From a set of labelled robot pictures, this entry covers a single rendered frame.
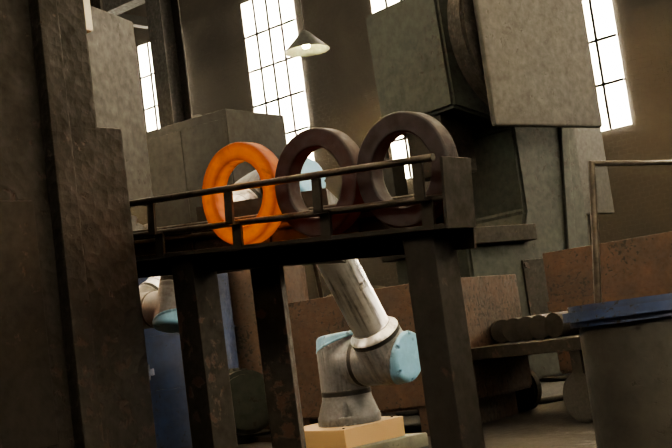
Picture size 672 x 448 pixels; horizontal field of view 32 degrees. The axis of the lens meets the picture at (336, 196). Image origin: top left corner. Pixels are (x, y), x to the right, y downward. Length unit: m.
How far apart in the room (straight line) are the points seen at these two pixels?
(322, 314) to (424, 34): 3.13
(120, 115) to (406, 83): 2.13
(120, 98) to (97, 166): 4.53
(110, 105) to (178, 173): 1.42
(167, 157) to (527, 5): 2.57
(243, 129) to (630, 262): 2.87
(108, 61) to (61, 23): 4.48
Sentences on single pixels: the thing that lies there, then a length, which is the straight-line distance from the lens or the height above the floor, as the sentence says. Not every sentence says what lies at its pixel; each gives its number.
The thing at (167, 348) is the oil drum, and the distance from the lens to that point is 6.09.
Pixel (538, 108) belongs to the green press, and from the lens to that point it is 7.69.
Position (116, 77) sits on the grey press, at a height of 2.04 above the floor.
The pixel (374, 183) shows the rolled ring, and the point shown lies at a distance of 1.90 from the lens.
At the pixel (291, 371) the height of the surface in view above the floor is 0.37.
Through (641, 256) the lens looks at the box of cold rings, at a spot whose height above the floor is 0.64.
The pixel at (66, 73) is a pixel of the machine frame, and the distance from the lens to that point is 2.24.
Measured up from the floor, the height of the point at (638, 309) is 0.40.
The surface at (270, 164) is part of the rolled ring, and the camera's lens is 2.06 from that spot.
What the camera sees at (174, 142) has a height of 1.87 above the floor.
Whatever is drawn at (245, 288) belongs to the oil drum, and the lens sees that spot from 6.43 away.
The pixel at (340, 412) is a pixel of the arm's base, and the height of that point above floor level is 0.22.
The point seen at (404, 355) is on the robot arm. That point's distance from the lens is 3.42.
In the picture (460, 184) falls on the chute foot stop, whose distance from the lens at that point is 1.82.
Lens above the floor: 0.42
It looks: 7 degrees up
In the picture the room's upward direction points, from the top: 8 degrees counter-clockwise
